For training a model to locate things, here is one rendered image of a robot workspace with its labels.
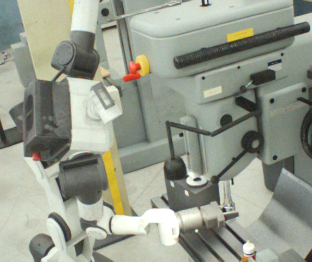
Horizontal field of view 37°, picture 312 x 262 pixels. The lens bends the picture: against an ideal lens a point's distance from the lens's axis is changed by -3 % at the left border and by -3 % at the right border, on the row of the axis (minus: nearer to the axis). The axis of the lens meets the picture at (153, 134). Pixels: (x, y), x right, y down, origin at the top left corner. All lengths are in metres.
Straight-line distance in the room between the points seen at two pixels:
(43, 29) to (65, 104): 1.54
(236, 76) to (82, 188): 0.59
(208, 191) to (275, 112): 0.53
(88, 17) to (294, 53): 0.71
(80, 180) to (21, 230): 2.55
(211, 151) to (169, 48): 0.39
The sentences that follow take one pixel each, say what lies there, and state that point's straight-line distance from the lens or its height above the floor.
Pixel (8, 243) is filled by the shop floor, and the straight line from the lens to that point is 3.97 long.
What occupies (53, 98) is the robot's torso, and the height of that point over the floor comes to 1.67.
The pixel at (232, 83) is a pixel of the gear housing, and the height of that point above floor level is 1.67.
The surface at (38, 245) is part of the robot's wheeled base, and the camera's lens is 2.53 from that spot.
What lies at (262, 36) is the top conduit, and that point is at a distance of 1.41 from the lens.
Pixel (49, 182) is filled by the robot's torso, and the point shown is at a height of 1.27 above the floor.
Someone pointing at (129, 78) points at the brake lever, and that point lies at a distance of 1.52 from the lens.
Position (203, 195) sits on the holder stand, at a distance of 1.94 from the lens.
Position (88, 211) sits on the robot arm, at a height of 1.27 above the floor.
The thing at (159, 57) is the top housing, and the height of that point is 1.80.
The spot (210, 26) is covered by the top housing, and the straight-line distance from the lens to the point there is 1.35.
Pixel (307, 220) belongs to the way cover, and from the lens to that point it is 1.96.
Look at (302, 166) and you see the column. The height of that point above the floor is 1.17.
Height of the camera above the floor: 2.18
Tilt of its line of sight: 25 degrees down
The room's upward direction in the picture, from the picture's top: 10 degrees counter-clockwise
